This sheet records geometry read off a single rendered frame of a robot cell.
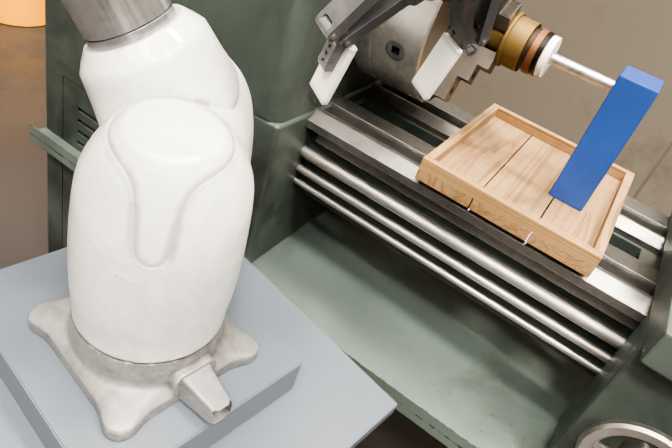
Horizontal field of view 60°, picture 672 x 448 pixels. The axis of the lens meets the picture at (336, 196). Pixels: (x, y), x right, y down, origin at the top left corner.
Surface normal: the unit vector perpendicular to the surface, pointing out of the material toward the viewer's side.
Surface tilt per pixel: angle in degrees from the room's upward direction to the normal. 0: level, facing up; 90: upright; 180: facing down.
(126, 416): 12
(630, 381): 90
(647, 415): 90
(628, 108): 90
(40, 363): 0
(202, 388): 7
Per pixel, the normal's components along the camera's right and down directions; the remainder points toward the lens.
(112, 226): -0.26, 0.26
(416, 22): -0.51, 0.32
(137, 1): 0.67, 0.29
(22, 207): 0.27, -0.78
